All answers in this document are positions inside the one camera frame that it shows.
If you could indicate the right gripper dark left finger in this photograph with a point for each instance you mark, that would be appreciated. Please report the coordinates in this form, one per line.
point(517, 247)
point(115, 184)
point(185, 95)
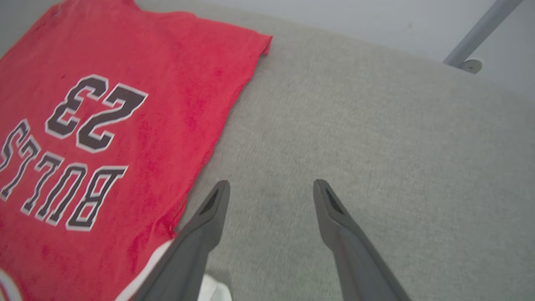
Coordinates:
point(188, 259)

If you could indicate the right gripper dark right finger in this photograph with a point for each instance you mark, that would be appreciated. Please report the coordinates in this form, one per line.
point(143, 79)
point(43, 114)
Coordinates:
point(359, 263)

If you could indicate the grey fabric sofa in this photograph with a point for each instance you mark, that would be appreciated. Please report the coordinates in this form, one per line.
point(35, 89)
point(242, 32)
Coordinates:
point(376, 146)

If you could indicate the red basketball jersey garment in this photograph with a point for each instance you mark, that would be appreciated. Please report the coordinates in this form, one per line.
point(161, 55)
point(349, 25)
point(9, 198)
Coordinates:
point(125, 125)

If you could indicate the grey metal pole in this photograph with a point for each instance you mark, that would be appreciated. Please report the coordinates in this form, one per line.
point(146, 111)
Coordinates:
point(480, 31)

